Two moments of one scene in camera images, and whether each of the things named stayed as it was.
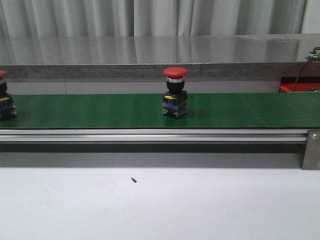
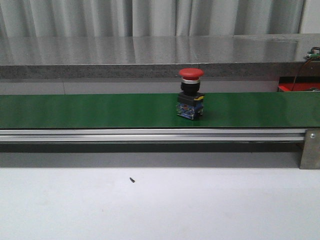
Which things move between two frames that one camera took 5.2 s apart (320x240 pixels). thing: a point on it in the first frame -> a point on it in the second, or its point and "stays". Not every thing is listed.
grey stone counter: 201,56 stays
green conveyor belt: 146,111 stays
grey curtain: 150,18 stays
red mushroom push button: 7,110 -> 190,100
